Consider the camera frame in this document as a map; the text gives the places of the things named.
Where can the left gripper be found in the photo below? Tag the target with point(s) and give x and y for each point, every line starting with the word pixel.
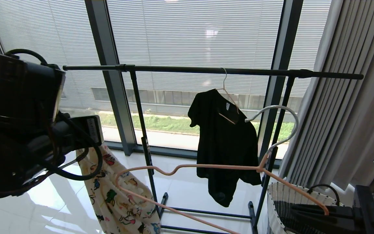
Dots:
pixel 80 133

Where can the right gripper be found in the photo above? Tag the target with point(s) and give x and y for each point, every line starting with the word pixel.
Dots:
pixel 372 217

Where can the cream printed garment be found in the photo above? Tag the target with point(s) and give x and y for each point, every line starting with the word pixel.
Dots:
pixel 118 201

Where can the black garment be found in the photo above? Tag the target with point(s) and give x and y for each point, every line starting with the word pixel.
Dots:
pixel 222 156

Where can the pink clothes hanger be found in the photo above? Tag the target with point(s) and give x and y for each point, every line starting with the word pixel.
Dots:
pixel 227 118
pixel 206 166

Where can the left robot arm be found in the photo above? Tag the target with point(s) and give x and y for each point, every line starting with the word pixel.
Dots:
pixel 11 97

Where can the white laundry basket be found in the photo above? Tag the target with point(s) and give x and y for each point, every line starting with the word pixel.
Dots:
pixel 284 195

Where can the black clothes rack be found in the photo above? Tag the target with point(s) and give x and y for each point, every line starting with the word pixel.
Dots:
pixel 174 69

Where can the beige curtain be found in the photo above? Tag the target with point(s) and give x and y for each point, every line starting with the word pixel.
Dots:
pixel 352 81

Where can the window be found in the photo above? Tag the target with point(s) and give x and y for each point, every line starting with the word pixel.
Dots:
pixel 190 32

